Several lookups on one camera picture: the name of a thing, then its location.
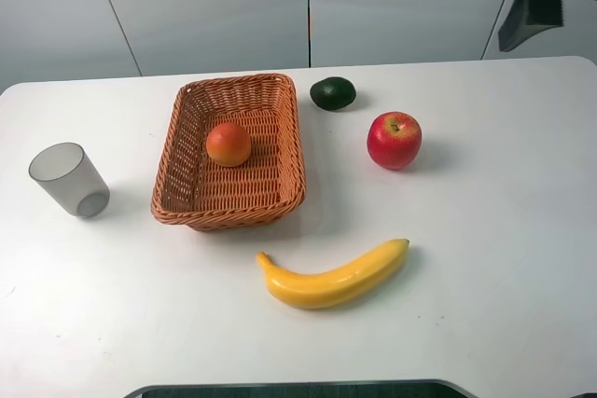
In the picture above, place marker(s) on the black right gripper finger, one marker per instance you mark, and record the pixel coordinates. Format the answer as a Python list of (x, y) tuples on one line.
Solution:
[(528, 18)]

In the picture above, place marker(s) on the orange peach fruit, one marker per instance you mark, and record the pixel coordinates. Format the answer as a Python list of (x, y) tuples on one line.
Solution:
[(228, 145)]

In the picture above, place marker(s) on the brown wicker basket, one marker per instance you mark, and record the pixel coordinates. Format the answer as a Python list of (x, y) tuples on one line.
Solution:
[(191, 190)]

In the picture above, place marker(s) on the red apple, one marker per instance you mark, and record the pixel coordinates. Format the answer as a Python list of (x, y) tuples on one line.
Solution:
[(394, 140)]

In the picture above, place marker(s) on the dark green avocado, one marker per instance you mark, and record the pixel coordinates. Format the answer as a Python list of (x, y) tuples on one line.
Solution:
[(333, 93)]

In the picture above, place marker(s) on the yellow banana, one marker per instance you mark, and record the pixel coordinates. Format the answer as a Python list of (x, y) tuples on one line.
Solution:
[(339, 285)]

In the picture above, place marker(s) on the grey translucent plastic cup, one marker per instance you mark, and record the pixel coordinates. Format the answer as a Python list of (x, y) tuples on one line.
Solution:
[(67, 174)]

